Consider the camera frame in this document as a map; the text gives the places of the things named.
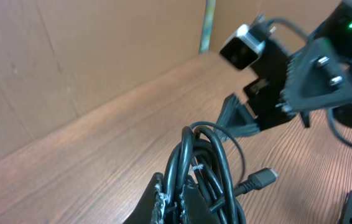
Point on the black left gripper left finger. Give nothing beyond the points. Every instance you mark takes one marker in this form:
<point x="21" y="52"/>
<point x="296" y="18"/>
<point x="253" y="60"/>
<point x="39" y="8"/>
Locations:
<point x="150" y="209"/>

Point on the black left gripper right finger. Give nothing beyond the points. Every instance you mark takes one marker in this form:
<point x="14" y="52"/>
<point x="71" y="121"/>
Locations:
<point x="193" y="208"/>

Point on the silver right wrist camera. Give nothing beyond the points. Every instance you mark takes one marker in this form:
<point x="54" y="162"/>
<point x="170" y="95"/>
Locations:
<point x="242" y="48"/>

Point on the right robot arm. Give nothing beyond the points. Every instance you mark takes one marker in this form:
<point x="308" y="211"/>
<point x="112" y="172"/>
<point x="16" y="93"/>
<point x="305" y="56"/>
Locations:
<point x="337" y="28"/>

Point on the cardboard back wall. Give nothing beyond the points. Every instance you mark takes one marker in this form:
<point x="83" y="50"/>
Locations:
<point x="62" y="59"/>

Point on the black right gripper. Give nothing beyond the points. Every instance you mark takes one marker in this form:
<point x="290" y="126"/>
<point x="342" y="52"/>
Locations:
<point x="309" y="79"/>

